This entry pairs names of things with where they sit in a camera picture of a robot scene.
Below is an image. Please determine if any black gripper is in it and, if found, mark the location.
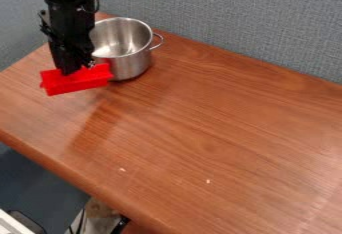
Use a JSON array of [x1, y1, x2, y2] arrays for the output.
[[38, 0, 97, 76]]

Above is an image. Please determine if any red rectangular block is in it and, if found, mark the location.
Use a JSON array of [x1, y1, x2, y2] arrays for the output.
[[40, 63, 113, 96]]

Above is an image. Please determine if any stainless steel pot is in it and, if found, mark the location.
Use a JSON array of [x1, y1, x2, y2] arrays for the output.
[[89, 17, 164, 82]]

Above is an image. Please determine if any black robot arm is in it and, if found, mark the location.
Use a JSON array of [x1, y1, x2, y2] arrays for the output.
[[38, 0, 99, 76]]

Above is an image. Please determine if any white object at corner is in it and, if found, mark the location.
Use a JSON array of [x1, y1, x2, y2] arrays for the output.
[[0, 209, 46, 234]]

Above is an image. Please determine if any metal table leg frame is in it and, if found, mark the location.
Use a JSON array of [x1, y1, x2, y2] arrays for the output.
[[65, 198, 129, 234]]

